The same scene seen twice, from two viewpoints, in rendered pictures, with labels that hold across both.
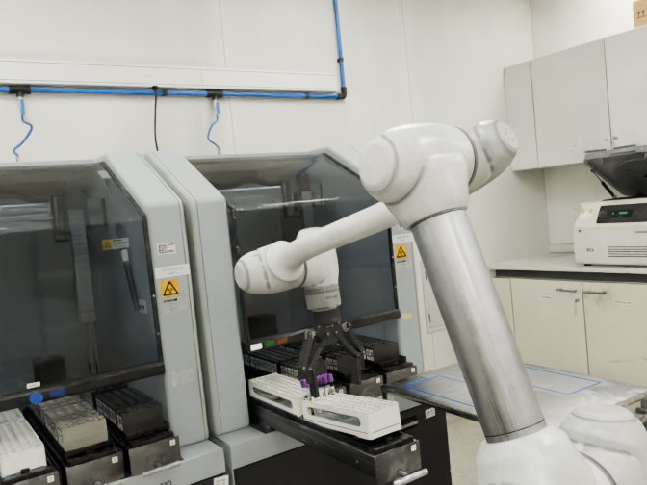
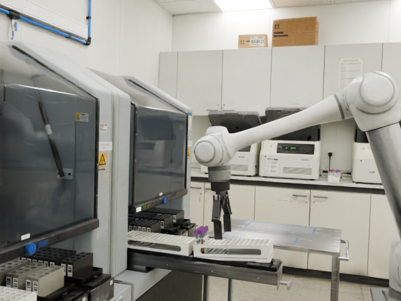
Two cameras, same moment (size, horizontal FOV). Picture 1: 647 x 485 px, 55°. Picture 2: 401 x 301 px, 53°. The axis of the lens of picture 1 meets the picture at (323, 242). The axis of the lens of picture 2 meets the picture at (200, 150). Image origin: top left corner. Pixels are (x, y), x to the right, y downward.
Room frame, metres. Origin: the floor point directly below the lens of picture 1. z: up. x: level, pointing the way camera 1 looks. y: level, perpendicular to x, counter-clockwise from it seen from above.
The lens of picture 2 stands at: (0.44, 1.03, 1.29)
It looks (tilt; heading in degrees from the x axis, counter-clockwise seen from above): 2 degrees down; 322
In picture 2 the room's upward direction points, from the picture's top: 2 degrees clockwise
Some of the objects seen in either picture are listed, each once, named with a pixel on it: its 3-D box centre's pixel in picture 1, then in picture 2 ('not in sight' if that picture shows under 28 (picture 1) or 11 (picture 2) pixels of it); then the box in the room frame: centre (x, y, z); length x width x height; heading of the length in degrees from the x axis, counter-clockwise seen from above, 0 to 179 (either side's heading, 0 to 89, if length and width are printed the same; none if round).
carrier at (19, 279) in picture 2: (78, 428); (30, 279); (1.66, 0.71, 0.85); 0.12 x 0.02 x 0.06; 123
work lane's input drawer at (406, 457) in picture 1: (322, 426); (199, 262); (1.68, 0.06, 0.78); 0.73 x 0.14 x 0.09; 34
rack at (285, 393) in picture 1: (286, 395); (158, 243); (1.83, 0.15, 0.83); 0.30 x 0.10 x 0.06; 34
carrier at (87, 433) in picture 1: (84, 434); (49, 282); (1.60, 0.67, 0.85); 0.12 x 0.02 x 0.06; 124
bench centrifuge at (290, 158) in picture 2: not in sight; (292, 142); (3.05, -2.16, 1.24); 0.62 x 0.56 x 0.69; 124
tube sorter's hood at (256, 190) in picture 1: (281, 239); (119, 134); (2.23, 0.15, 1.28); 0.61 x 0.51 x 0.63; 124
